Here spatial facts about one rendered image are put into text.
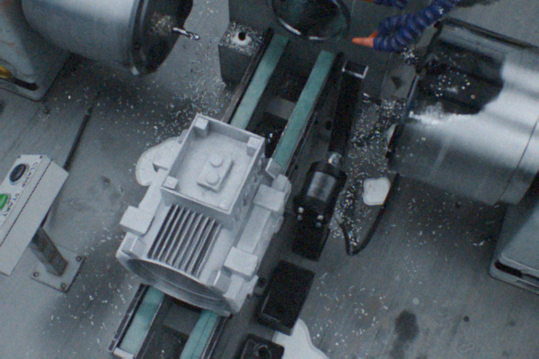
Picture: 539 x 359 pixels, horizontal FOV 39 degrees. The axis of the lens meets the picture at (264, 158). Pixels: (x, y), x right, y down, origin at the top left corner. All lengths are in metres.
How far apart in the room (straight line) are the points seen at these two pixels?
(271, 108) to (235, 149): 0.35
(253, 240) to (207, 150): 0.14
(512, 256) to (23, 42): 0.88
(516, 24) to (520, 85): 0.54
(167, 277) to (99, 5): 0.42
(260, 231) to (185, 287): 0.17
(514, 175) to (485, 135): 0.08
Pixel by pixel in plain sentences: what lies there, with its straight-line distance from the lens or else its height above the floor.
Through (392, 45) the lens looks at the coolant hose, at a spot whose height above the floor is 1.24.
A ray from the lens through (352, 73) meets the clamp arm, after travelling 0.97.
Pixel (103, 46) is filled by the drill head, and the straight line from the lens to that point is 1.23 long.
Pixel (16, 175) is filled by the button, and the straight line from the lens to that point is 1.14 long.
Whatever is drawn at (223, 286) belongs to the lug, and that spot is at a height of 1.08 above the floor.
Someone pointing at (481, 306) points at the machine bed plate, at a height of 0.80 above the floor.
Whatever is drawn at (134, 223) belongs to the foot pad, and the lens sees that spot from 1.07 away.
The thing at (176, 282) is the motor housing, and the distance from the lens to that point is 1.18.
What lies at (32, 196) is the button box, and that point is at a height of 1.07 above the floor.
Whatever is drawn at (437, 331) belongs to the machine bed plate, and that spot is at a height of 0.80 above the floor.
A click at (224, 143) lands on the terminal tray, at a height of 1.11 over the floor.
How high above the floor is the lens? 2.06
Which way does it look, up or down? 64 degrees down
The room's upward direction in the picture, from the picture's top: 1 degrees clockwise
